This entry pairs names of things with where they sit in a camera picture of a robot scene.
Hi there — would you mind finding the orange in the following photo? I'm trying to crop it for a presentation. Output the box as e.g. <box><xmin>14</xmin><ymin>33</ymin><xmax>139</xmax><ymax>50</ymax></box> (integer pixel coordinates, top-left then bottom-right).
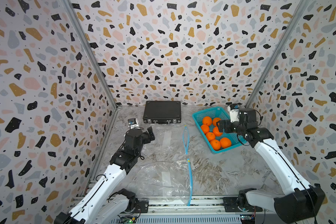
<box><xmin>202</xmin><ymin>116</ymin><xmax>212</xmax><ymax>126</ymax></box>
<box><xmin>212</xmin><ymin>118</ymin><xmax>221</xmax><ymax>127</ymax></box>
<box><xmin>200</xmin><ymin>124</ymin><xmax>210</xmax><ymax>134</ymax></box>
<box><xmin>212</xmin><ymin>127</ymin><xmax>223</xmax><ymax>137</ymax></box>

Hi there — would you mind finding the green circuit board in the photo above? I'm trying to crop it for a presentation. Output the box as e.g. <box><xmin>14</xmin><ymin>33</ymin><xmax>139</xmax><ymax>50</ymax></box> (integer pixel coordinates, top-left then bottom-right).
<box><xmin>120</xmin><ymin>216</ymin><xmax>137</xmax><ymax>224</ymax></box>

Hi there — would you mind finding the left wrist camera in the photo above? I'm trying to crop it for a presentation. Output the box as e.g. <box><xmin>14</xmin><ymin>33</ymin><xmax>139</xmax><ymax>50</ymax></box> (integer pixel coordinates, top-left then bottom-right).
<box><xmin>128</xmin><ymin>118</ymin><xmax>139</xmax><ymax>129</ymax></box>

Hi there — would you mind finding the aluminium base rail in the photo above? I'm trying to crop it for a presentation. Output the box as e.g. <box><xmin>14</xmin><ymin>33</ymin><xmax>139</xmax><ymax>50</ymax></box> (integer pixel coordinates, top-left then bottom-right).
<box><xmin>105</xmin><ymin>196</ymin><xmax>283</xmax><ymax>224</ymax></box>

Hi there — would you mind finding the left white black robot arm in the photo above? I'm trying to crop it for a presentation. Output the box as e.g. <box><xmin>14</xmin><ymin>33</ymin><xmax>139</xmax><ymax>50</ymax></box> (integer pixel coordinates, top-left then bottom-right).
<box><xmin>54</xmin><ymin>127</ymin><xmax>155</xmax><ymax>224</ymax></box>

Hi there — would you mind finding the orange fruit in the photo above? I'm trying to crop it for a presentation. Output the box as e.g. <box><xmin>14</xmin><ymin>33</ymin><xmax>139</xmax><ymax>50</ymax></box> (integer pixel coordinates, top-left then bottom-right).
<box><xmin>220</xmin><ymin>137</ymin><xmax>232</xmax><ymax>149</ymax></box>
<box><xmin>205</xmin><ymin>132</ymin><xmax>216</xmax><ymax>142</ymax></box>
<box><xmin>210</xmin><ymin>139</ymin><xmax>221</xmax><ymax>151</ymax></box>

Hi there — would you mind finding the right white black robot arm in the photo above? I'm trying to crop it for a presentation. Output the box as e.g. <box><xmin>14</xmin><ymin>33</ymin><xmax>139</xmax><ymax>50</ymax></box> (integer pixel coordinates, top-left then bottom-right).
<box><xmin>217</xmin><ymin>104</ymin><xmax>325</xmax><ymax>224</ymax></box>

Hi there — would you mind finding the teal plastic basket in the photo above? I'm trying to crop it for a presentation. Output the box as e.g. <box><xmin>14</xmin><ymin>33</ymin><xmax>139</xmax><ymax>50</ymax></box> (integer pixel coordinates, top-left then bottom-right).
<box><xmin>192</xmin><ymin>106</ymin><xmax>247</xmax><ymax>154</ymax></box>

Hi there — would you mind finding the clear zip-top bag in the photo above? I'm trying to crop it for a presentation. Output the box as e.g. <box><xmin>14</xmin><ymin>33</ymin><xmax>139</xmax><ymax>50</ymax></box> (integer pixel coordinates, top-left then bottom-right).
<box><xmin>137</xmin><ymin>125</ymin><xmax>188</xmax><ymax>168</ymax></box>
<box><xmin>128</xmin><ymin>159</ymin><xmax>193</xmax><ymax>206</ymax></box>

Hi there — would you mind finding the black hard case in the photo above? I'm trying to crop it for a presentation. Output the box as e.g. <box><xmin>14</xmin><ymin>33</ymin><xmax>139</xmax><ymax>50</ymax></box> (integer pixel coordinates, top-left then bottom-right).
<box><xmin>143</xmin><ymin>101</ymin><xmax>182</xmax><ymax>124</ymax></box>

